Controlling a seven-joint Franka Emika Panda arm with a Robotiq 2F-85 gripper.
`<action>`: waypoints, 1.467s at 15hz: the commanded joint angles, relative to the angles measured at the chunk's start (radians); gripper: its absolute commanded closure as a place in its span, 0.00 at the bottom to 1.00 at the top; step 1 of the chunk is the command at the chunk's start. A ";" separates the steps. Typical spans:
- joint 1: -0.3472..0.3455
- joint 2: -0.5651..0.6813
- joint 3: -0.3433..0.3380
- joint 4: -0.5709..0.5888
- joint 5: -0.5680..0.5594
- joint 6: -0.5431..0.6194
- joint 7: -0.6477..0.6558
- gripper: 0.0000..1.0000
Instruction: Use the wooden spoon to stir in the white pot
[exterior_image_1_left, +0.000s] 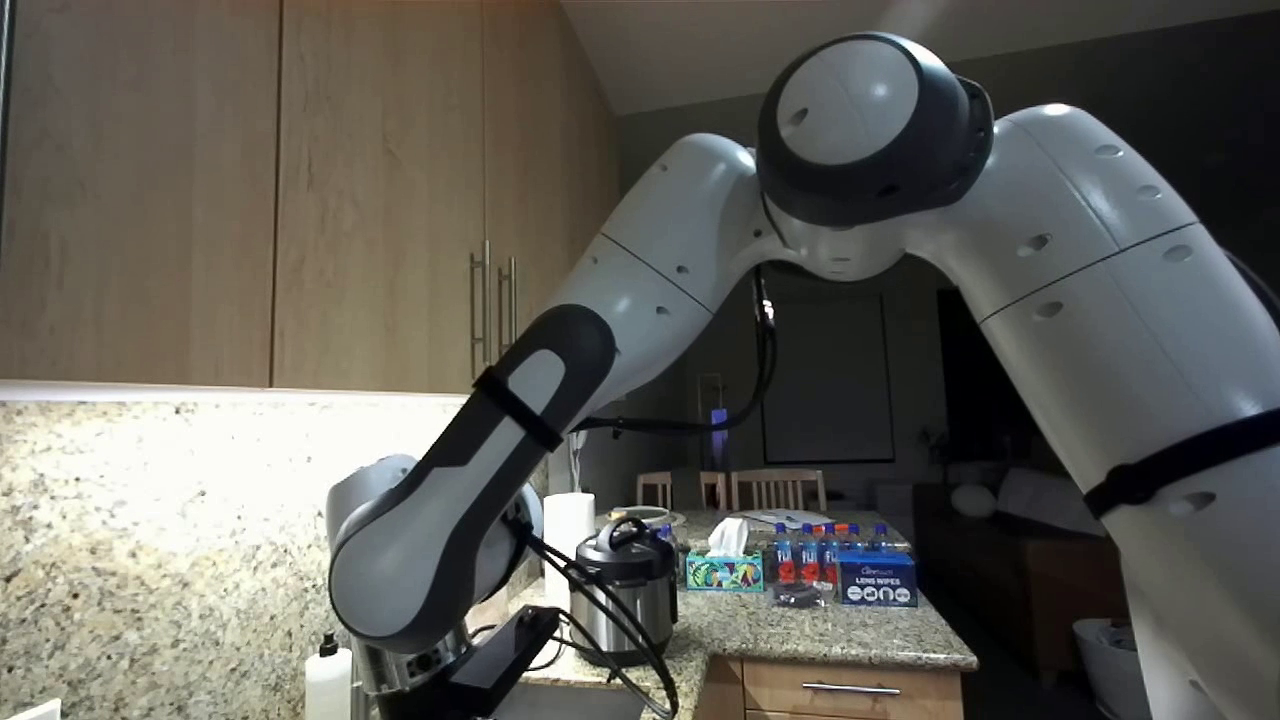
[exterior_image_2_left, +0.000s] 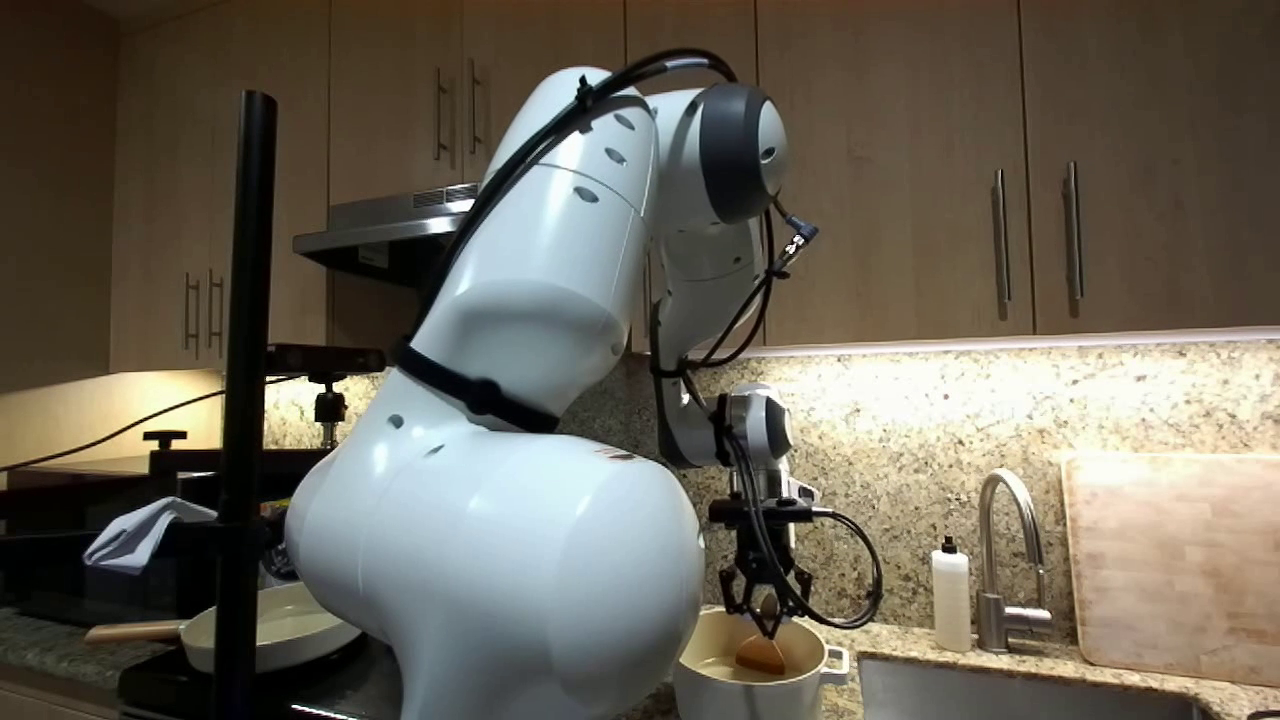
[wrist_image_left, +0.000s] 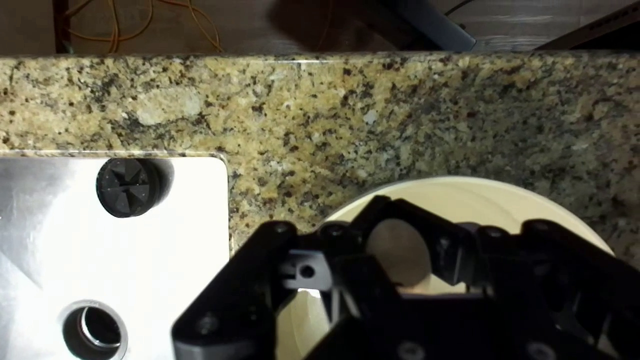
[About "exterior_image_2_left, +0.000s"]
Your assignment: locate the white soap bottle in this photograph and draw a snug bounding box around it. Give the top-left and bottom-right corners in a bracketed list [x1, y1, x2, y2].
[930, 531, 977, 656]

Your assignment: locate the white pan with wooden handle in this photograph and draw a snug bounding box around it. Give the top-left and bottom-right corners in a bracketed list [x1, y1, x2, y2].
[81, 575, 369, 678]

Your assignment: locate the white kitchen sink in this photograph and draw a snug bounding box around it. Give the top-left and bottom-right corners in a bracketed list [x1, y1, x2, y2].
[858, 646, 1280, 720]

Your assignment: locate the wooden cutting board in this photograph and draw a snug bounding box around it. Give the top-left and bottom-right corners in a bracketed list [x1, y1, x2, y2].
[1058, 447, 1280, 692]

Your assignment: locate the wooden spoon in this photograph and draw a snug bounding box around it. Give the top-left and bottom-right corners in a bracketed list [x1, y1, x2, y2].
[730, 590, 792, 674]

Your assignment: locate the black clamp knob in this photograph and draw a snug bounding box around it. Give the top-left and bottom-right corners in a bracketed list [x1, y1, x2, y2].
[140, 428, 192, 498]

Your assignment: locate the light wooden cabinet above hood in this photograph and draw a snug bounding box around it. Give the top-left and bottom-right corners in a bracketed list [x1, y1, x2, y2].
[324, 0, 632, 208]

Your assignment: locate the thin black cable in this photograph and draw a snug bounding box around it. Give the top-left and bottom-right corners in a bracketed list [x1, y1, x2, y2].
[0, 382, 234, 476]

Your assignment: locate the steel range hood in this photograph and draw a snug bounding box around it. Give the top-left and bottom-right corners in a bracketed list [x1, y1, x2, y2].
[294, 184, 479, 286]

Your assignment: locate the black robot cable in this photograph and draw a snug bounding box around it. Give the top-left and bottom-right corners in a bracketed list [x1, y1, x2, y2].
[445, 49, 888, 631]

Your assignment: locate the steel kitchen faucet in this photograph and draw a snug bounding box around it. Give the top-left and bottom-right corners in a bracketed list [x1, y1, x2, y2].
[973, 469, 1073, 656]

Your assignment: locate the white pot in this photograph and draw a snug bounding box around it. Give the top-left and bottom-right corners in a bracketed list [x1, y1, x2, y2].
[668, 603, 853, 720]

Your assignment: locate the wide light wooden wall cabinet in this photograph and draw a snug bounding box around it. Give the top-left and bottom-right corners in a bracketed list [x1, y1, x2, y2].
[625, 0, 1280, 360]

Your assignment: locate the steel cabinet handle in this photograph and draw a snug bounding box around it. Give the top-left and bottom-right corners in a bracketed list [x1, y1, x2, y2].
[989, 165, 1015, 322]
[428, 65, 458, 173]
[1060, 159, 1089, 321]
[179, 269, 206, 360]
[206, 264, 227, 354]
[464, 57, 493, 165]

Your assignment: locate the narrow light wooden wall cabinet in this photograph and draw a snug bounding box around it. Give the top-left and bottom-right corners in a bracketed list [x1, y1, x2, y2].
[103, 0, 332, 366]

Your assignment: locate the white crumpled cloth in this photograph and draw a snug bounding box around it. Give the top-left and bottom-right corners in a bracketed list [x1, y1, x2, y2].
[81, 493, 221, 579]

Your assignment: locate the black vertical stand pole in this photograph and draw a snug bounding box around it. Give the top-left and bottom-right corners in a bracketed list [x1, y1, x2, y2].
[212, 86, 279, 720]

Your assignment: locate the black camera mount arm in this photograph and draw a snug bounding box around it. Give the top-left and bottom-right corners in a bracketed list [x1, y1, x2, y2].
[264, 341, 393, 433]

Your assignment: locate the black countertop appliance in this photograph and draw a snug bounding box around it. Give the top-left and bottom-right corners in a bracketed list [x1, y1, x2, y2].
[0, 447, 318, 631]

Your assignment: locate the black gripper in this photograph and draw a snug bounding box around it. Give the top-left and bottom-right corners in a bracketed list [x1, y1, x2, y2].
[709, 493, 821, 624]

